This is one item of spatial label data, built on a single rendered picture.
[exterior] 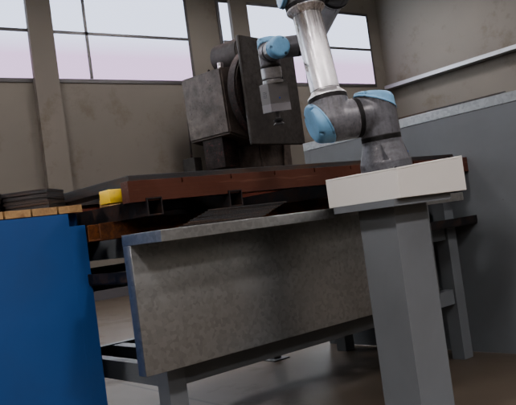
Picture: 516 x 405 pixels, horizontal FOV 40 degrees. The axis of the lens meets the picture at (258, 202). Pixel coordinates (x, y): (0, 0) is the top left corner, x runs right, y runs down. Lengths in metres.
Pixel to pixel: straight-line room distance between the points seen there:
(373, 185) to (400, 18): 10.55
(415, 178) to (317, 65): 0.43
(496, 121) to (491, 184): 0.26
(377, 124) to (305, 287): 0.58
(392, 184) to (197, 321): 0.66
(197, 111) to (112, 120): 1.11
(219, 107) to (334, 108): 6.86
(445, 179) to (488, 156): 0.98
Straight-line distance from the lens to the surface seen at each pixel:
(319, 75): 2.08
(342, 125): 2.03
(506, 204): 3.04
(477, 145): 3.10
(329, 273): 2.38
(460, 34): 11.70
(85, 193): 2.28
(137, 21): 9.90
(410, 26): 12.35
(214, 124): 8.92
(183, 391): 2.14
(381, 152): 2.07
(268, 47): 2.51
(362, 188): 2.05
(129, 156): 9.38
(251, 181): 2.24
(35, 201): 2.20
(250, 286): 2.15
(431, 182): 2.06
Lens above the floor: 0.66
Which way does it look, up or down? 2 degrees up
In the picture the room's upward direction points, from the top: 8 degrees counter-clockwise
